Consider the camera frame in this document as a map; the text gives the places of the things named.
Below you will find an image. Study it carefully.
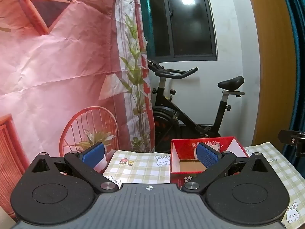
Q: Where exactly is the checked rabbit print tablecloth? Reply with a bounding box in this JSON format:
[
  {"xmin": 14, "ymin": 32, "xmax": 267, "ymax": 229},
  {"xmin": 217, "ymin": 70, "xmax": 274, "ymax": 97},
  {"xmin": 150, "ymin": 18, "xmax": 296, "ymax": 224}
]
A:
[{"xmin": 102, "ymin": 143, "xmax": 305, "ymax": 229}]

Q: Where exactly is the red cardboard box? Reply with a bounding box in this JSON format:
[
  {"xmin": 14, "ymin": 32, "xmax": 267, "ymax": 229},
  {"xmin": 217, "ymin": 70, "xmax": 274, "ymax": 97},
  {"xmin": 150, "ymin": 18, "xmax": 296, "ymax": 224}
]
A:
[{"xmin": 170, "ymin": 136, "xmax": 250, "ymax": 189}]

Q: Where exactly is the blue curtain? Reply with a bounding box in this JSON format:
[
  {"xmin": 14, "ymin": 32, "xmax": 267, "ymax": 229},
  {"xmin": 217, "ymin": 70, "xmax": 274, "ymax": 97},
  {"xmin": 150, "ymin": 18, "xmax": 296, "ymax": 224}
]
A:
[{"xmin": 278, "ymin": 0, "xmax": 305, "ymax": 153}]

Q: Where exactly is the wooden door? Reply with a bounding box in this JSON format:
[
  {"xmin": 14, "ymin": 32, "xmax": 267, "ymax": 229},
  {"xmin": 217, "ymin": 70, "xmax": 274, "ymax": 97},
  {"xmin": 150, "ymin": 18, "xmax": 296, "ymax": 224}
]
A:
[{"xmin": 245, "ymin": 0, "xmax": 299, "ymax": 146}]

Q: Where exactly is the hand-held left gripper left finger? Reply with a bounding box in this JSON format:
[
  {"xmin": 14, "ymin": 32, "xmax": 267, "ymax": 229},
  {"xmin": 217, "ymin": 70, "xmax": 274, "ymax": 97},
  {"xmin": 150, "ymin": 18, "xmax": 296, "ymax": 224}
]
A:
[{"xmin": 31, "ymin": 142, "xmax": 119, "ymax": 194}]

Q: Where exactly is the teal curtain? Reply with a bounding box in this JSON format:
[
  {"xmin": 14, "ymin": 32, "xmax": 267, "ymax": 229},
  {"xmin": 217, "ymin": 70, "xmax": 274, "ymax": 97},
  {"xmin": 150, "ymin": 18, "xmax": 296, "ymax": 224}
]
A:
[{"xmin": 139, "ymin": 0, "xmax": 153, "ymax": 60}]

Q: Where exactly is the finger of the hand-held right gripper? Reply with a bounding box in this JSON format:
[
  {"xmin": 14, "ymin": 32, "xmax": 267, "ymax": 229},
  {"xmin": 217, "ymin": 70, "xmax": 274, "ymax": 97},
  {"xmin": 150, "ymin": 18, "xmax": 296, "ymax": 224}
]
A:
[{"xmin": 278, "ymin": 129, "xmax": 305, "ymax": 158}]

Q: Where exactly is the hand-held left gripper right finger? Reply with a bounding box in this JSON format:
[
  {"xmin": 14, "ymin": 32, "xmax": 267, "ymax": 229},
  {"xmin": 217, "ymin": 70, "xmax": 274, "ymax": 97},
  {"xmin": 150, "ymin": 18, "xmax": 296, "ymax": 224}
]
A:
[{"xmin": 181, "ymin": 142, "xmax": 271, "ymax": 194}]

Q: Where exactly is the dark window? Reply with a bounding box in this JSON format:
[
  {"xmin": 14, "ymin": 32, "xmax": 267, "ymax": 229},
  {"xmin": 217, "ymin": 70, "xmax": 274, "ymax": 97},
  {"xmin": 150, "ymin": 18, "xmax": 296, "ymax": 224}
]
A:
[{"xmin": 145, "ymin": 0, "xmax": 219, "ymax": 61}]

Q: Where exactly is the pink printed backdrop cloth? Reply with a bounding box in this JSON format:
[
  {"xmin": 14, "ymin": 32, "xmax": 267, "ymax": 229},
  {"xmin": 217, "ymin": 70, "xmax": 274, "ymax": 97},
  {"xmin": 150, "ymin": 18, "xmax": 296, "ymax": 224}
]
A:
[{"xmin": 0, "ymin": 0, "xmax": 157, "ymax": 220}]

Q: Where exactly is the black exercise bike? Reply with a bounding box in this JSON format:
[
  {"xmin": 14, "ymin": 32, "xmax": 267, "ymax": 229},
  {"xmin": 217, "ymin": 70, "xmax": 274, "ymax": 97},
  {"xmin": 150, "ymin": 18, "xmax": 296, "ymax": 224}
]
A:
[{"xmin": 146, "ymin": 59, "xmax": 245, "ymax": 149}]

